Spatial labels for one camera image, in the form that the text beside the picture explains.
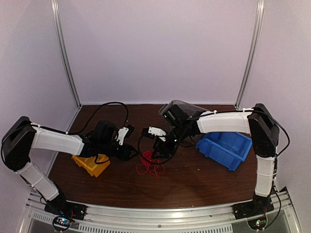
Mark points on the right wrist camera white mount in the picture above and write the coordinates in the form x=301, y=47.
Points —
x=154, y=132

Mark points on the right aluminium corner post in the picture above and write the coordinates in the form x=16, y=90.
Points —
x=252, y=51

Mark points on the aluminium front rail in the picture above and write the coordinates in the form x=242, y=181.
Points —
x=206, y=219

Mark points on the clear grey plastic container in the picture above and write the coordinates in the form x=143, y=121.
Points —
x=186, y=107

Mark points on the left aluminium corner post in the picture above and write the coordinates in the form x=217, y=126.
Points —
x=63, y=51

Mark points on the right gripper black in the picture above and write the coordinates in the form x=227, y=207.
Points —
x=162, y=147

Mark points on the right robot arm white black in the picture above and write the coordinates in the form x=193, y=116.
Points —
x=189, y=120

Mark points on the blue plastic bin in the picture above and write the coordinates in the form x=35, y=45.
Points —
x=226, y=148

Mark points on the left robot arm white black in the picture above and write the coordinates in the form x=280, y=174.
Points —
x=24, y=136

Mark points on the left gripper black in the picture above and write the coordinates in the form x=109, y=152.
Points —
x=124, y=155

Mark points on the yellow plastic bin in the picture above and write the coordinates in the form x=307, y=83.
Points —
x=94, y=166

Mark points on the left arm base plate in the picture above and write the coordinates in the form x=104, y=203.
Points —
x=66, y=209

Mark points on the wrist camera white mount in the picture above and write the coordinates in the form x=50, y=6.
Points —
x=154, y=132
x=123, y=133

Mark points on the aluminium corner post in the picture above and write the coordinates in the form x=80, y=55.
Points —
x=252, y=51
x=63, y=51

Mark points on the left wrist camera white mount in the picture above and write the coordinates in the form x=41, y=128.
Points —
x=123, y=133

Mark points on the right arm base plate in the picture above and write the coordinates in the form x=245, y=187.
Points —
x=251, y=208

